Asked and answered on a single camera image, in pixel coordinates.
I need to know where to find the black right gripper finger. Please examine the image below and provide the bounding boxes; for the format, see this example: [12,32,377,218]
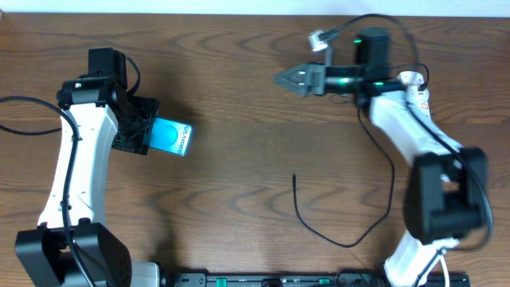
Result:
[275,77,309,96]
[274,64,307,80]

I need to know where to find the blue Galaxy smartphone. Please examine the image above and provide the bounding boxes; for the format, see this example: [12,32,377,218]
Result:
[149,117,193,156]

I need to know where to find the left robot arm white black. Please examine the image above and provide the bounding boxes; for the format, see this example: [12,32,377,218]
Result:
[15,71,166,286]

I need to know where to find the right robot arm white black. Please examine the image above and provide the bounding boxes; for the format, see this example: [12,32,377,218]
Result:
[275,27,493,286]

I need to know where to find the white USB charger adapter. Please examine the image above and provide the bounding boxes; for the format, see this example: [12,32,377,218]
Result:
[398,71,427,91]

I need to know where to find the white power strip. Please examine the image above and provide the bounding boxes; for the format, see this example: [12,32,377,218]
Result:
[408,85,431,120]

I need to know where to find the black charger cable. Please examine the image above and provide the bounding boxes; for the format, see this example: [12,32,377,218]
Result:
[292,63,430,249]

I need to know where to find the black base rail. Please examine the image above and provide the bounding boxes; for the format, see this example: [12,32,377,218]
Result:
[173,272,471,287]

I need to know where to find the white power strip cord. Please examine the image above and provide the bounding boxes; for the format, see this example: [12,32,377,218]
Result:
[437,253,451,287]

